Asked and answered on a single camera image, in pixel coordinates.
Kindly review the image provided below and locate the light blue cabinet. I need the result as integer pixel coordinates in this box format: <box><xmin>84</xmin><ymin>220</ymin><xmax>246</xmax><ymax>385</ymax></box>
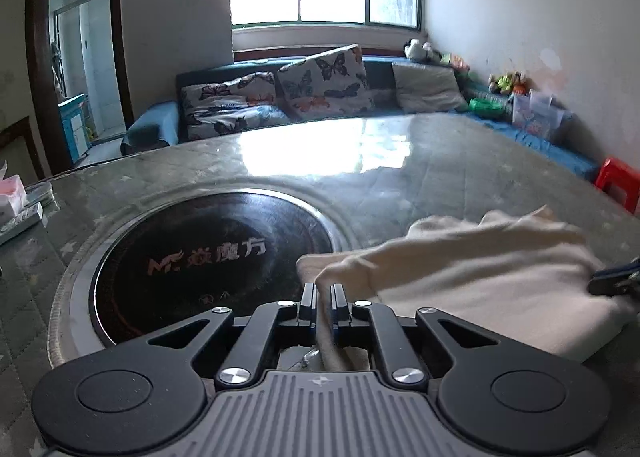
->
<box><xmin>58</xmin><ymin>93</ymin><xmax>91</xmax><ymax>164</ymax></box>

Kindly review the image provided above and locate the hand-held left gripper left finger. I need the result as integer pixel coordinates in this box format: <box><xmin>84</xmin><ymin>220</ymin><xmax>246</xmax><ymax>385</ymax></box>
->
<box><xmin>145</xmin><ymin>282</ymin><xmax>318</xmax><ymax>388</ymax></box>

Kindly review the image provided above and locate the colourful plush toy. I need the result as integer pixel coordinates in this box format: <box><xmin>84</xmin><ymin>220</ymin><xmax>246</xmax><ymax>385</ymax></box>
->
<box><xmin>487</xmin><ymin>71</ymin><xmax>529</xmax><ymax>96</ymax></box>

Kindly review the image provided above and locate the dark wooden door frame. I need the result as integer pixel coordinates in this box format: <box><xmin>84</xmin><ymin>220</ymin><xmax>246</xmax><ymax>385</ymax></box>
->
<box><xmin>26</xmin><ymin>0</ymin><xmax>137</xmax><ymax>174</ymax></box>

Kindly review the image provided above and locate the round black induction cooktop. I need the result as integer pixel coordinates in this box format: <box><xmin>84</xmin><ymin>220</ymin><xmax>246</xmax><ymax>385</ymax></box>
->
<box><xmin>90</xmin><ymin>191</ymin><xmax>347</xmax><ymax>349</ymax></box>

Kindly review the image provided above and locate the clear plastic storage box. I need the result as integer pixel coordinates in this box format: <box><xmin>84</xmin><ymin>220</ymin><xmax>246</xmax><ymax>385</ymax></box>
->
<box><xmin>510</xmin><ymin>89</ymin><xmax>567</xmax><ymax>140</ymax></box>

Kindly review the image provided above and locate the pink tissue pack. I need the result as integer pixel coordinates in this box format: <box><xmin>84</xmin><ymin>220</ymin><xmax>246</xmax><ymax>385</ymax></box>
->
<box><xmin>0</xmin><ymin>159</ymin><xmax>28</xmax><ymax>218</ymax></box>

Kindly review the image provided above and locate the butterfly print pillow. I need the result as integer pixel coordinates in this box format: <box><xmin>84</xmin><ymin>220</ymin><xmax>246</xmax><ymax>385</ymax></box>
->
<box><xmin>184</xmin><ymin>104</ymin><xmax>292</xmax><ymax>141</ymax></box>
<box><xmin>277</xmin><ymin>43</ymin><xmax>374</xmax><ymax>121</ymax></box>
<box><xmin>180</xmin><ymin>72</ymin><xmax>279</xmax><ymax>114</ymax></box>

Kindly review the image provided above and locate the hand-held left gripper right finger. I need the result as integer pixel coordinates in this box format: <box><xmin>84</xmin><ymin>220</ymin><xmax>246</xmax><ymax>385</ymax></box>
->
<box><xmin>330</xmin><ymin>283</ymin><xmax>501</xmax><ymax>385</ymax></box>

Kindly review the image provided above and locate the red plastic stool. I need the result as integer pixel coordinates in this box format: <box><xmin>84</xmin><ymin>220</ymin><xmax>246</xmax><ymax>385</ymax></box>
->
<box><xmin>594</xmin><ymin>157</ymin><xmax>640</xmax><ymax>216</ymax></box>

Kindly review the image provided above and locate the white remote control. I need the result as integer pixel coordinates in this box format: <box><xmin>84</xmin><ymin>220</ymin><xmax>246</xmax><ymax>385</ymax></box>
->
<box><xmin>0</xmin><ymin>202</ymin><xmax>45</xmax><ymax>244</ymax></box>

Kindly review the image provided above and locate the grey pillow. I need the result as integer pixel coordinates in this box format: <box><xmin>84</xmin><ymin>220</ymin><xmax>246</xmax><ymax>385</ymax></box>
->
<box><xmin>391</xmin><ymin>62</ymin><xmax>469</xmax><ymax>114</ymax></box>

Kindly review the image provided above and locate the blue sofa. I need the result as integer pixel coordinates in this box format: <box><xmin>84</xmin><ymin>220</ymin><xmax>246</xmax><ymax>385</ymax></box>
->
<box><xmin>121</xmin><ymin>54</ymin><xmax>601</xmax><ymax>184</ymax></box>

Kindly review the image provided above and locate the white plush toy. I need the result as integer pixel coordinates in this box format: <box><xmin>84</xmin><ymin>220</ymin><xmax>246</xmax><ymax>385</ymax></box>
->
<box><xmin>404</xmin><ymin>38</ymin><xmax>435</xmax><ymax>62</ymax></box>

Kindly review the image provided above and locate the green plastic bowl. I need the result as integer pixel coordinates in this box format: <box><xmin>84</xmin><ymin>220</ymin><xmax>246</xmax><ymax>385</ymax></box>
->
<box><xmin>469</xmin><ymin>98</ymin><xmax>505</xmax><ymax>119</ymax></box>

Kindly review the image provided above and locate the cream knit garment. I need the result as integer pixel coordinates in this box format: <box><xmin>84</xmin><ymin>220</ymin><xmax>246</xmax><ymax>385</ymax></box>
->
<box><xmin>297</xmin><ymin>204</ymin><xmax>640</xmax><ymax>373</ymax></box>

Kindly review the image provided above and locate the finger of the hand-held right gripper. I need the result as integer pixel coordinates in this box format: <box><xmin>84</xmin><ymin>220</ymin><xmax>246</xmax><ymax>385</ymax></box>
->
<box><xmin>587</xmin><ymin>257</ymin><xmax>640</xmax><ymax>298</ymax></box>

